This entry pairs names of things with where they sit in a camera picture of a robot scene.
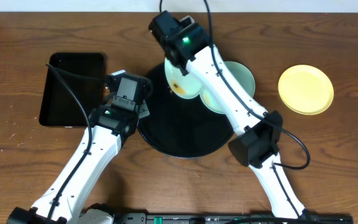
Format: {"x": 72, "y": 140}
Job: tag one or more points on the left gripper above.
{"x": 143, "y": 109}

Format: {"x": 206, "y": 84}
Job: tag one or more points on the light green plate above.
{"x": 242, "y": 74}
{"x": 186, "y": 87}

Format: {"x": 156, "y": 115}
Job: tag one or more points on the yellow plate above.
{"x": 305, "y": 89}

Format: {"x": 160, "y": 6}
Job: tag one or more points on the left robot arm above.
{"x": 108, "y": 128}

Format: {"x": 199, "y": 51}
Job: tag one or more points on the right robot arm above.
{"x": 257, "y": 130}

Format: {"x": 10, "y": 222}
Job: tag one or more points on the round black tray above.
{"x": 179, "y": 127}

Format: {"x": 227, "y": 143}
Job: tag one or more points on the black rectangular bin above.
{"x": 84, "y": 74}

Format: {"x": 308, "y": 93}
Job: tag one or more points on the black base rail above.
{"x": 101, "y": 213}

